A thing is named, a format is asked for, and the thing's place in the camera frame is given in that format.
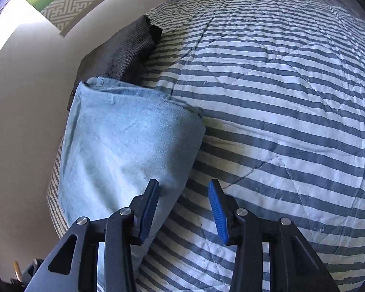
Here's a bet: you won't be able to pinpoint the blue white striped quilt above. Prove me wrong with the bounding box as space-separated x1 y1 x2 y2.
46 0 365 292

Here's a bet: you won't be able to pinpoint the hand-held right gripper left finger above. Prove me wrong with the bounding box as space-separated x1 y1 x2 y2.
26 179 160 292

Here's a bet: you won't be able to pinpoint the landscape wall poster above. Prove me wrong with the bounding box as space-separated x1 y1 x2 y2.
17 0 146 38

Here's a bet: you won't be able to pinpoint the light blue jeans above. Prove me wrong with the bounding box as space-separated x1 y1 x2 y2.
57 77 207 292

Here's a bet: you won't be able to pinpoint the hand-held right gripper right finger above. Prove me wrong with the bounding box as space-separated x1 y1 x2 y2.
207 179 341 292

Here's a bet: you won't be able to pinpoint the folded dark grey pants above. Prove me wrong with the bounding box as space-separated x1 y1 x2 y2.
66 15 163 110

